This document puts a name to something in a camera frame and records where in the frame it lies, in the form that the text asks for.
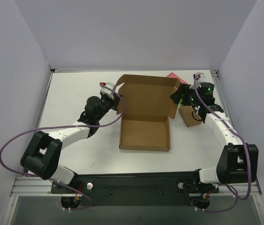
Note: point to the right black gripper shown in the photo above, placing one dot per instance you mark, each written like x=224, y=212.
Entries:
x=177, y=94

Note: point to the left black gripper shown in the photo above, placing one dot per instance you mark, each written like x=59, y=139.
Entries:
x=117, y=101

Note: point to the large brown cardboard box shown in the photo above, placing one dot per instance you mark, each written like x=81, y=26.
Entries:
x=146, y=110

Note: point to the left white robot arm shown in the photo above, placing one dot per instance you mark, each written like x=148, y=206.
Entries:
x=43, y=151

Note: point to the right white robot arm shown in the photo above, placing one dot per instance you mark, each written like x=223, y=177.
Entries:
x=238, y=160

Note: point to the pink paper box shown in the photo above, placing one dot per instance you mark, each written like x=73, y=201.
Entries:
x=174, y=76

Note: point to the small brown cardboard box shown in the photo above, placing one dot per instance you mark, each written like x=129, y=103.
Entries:
x=189, y=116

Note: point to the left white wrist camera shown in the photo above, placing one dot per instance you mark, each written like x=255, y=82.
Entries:
x=107, y=89

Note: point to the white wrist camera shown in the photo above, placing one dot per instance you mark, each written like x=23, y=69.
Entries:
x=199, y=78
x=107, y=89

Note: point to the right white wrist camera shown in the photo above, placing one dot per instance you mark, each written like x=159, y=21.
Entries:
x=199, y=78

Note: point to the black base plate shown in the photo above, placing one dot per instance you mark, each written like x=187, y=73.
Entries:
x=136, y=189

